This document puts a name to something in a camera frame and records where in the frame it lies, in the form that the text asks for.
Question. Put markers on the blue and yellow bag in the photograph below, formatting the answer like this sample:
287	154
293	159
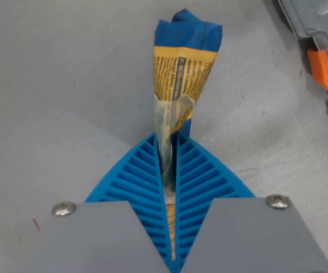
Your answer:
180	71

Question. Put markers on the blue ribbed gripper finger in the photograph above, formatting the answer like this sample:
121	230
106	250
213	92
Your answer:
203	182
129	182

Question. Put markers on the orange case latch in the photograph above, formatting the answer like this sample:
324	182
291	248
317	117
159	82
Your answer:
324	71

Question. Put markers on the grey plastic organizer case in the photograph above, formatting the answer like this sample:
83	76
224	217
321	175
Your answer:
308	25

